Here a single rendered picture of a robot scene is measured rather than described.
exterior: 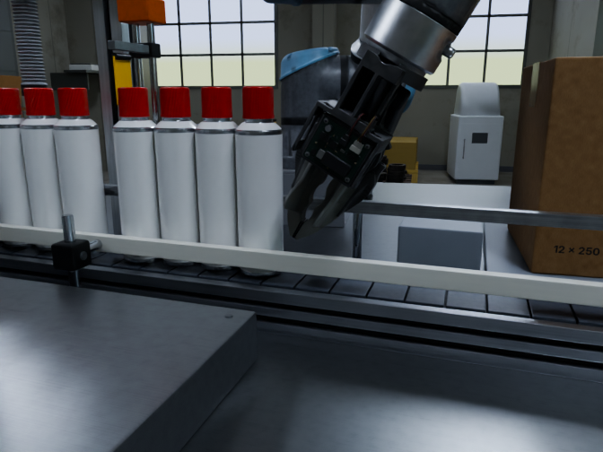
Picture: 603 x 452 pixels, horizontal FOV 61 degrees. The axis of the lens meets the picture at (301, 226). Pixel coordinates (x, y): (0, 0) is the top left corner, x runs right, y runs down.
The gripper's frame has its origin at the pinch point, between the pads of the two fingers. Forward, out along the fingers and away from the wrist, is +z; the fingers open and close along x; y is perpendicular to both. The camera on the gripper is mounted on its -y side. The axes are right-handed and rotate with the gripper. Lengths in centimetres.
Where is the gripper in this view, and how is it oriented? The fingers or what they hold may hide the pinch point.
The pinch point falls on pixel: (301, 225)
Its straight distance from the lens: 57.6
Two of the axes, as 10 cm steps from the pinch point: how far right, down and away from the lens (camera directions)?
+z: -4.7, 8.0, 3.6
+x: 8.2, 5.5, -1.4
